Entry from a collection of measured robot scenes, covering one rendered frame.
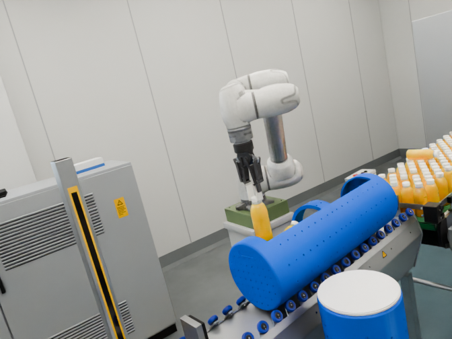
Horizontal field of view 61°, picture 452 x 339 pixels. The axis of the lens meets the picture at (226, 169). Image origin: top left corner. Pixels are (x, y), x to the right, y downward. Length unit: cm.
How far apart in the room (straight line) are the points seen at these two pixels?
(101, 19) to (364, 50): 405
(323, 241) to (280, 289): 29
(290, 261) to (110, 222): 174
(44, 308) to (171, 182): 207
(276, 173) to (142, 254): 133
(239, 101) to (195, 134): 321
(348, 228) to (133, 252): 179
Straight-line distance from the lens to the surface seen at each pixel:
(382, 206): 196
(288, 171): 225
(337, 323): 141
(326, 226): 165
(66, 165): 145
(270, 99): 139
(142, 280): 314
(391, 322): 142
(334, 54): 617
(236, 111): 139
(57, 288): 298
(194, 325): 139
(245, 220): 228
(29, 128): 408
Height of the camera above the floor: 181
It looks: 12 degrees down
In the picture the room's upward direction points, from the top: 13 degrees counter-clockwise
